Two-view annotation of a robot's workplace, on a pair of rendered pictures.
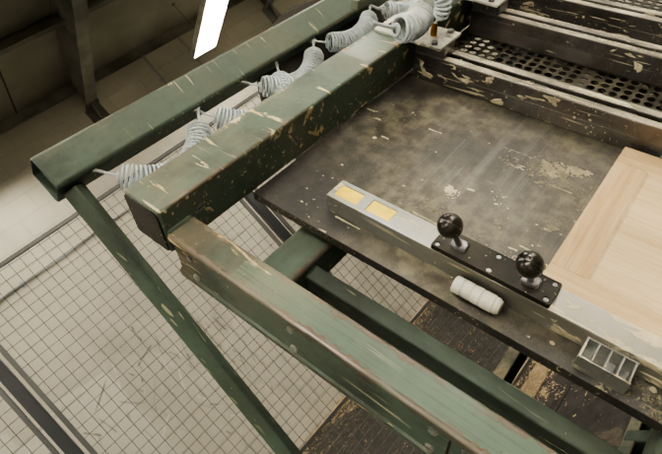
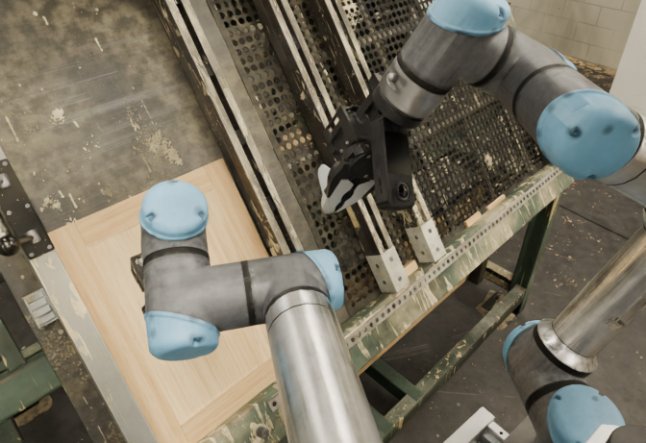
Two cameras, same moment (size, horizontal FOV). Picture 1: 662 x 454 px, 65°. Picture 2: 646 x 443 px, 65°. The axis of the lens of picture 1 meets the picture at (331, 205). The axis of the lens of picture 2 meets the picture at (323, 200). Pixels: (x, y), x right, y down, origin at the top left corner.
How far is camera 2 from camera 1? 0.66 m
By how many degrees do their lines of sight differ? 36
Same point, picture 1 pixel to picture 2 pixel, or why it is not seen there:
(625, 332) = (66, 297)
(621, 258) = (126, 242)
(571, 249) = (98, 220)
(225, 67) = not seen: outside the picture
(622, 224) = not seen: hidden behind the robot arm
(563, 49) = (275, 37)
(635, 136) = (232, 158)
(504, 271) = (20, 219)
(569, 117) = (208, 110)
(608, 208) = not seen: hidden behind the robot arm
